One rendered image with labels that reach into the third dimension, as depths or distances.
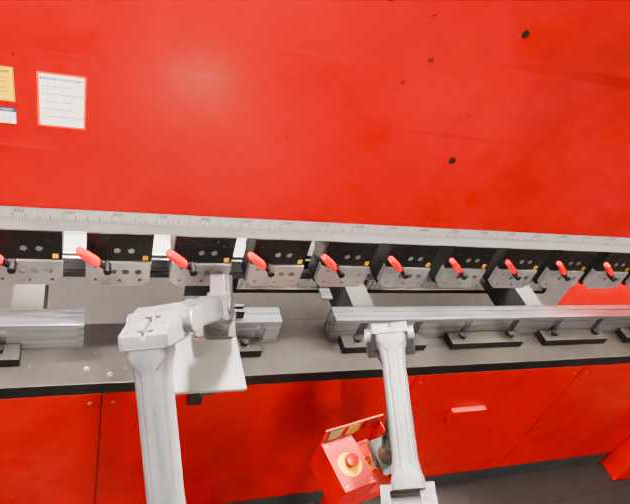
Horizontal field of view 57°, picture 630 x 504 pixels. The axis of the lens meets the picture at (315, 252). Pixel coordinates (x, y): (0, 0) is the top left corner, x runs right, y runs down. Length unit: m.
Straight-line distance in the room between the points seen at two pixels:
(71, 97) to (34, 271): 0.46
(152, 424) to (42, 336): 0.81
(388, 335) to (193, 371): 0.55
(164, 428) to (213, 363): 0.64
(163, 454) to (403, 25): 0.92
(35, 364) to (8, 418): 0.16
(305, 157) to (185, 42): 0.37
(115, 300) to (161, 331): 2.16
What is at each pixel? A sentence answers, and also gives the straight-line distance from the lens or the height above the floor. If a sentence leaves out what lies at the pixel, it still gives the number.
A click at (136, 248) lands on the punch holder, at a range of 1.44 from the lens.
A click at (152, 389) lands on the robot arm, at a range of 0.91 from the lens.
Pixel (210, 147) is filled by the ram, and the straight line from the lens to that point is 1.29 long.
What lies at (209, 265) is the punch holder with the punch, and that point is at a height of 1.20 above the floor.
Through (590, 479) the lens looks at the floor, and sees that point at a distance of 3.32.
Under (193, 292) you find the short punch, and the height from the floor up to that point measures 1.07.
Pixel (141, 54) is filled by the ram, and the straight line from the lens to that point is 1.19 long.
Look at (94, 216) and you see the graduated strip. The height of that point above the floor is 1.34.
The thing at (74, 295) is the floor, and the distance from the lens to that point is 3.08.
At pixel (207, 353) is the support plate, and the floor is 1.00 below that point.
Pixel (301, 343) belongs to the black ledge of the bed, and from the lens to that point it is 1.83.
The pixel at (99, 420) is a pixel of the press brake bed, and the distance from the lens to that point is 1.79.
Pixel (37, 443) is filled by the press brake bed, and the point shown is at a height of 0.61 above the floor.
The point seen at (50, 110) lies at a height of 1.60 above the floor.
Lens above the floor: 2.20
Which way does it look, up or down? 38 degrees down
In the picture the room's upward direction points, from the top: 19 degrees clockwise
